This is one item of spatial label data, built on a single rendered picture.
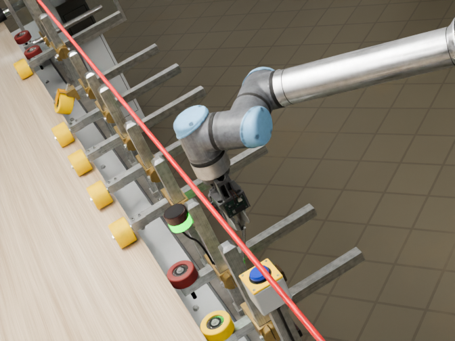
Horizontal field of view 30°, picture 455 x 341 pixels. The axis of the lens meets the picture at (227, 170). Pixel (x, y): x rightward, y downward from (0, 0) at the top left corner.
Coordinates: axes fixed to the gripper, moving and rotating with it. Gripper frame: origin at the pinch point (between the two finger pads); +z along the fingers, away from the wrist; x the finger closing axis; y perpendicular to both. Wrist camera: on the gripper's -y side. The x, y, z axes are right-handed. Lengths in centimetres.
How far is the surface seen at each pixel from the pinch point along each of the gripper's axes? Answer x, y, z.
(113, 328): -41.3, -4.4, 11.6
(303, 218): 18.7, -8.8, 17.2
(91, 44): 10, -260, 48
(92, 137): -17, -158, 42
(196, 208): -7.3, -4.8, -7.7
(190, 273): -16.4, -6.9, 11.1
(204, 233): -8.6, -4.7, 0.4
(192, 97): 18, -84, 8
